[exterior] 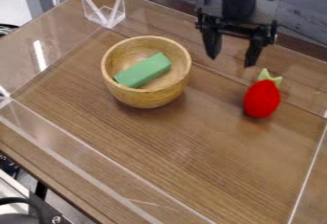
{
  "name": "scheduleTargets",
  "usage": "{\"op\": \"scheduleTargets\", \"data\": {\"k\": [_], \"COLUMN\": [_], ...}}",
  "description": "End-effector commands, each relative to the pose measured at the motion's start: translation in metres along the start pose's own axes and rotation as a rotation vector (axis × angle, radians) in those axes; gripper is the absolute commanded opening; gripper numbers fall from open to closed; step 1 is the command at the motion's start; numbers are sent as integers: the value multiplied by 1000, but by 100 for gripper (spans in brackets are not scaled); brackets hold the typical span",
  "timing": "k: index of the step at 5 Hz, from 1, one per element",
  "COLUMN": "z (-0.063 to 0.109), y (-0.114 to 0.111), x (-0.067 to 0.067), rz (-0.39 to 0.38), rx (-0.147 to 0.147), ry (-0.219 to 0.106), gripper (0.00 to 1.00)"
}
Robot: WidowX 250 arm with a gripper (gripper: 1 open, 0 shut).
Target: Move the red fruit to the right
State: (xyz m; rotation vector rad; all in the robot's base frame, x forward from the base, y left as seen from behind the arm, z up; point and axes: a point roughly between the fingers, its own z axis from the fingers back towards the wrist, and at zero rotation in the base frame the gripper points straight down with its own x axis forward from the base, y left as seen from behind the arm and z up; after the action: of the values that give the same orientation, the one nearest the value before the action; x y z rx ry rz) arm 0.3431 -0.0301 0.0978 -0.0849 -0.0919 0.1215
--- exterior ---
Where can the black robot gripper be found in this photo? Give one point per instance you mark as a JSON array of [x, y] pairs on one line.
[[234, 18]]

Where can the red plush strawberry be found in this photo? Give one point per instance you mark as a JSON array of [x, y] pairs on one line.
[[263, 96]]

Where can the clear acrylic tray enclosure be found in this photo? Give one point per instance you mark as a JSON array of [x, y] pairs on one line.
[[190, 163]]

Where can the light wooden bowl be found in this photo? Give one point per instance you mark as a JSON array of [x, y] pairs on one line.
[[162, 89]]

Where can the black bracket with cable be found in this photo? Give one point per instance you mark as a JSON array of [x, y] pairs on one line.
[[40, 214]]

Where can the green rectangular block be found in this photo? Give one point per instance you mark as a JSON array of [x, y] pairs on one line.
[[140, 73]]

